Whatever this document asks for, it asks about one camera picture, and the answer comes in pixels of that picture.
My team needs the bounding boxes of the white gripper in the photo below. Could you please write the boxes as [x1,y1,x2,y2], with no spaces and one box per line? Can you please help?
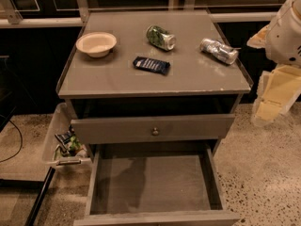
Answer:
[246,0,301,126]

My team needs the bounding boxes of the blue rxbar blueberry bar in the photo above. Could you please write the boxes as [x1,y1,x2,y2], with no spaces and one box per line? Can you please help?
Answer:
[133,56,170,75]

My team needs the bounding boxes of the grey drawer cabinet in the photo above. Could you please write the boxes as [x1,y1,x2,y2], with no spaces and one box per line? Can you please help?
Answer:
[55,10,254,226]

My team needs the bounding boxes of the brass drawer knob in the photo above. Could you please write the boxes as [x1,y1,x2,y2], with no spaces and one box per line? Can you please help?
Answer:
[152,127,160,136]

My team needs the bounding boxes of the grey open middle drawer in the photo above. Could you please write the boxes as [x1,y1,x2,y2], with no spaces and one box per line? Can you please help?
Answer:
[74,142,239,226]

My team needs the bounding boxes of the grey upper drawer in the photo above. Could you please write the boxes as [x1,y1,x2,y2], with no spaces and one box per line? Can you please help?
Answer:
[71,114,234,144]

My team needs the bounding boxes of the silver can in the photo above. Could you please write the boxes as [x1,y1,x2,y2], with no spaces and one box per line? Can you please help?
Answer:
[199,38,239,65]

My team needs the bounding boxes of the green can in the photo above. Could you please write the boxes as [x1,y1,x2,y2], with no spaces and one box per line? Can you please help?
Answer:
[146,25,176,51]

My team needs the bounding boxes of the white paper bowl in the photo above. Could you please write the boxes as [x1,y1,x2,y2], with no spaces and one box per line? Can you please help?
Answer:
[75,32,117,57]

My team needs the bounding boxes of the snack packets in bin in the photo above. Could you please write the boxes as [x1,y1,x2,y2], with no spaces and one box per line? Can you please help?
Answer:
[53,125,87,159]

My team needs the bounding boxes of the black table leg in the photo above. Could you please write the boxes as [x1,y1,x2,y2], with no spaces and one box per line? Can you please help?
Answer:
[24,167,55,226]

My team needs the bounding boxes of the metal railing frame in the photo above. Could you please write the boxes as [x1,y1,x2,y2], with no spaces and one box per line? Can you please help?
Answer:
[0,0,286,28]

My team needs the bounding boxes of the black cable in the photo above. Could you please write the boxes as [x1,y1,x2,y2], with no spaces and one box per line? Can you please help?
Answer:
[0,114,24,164]

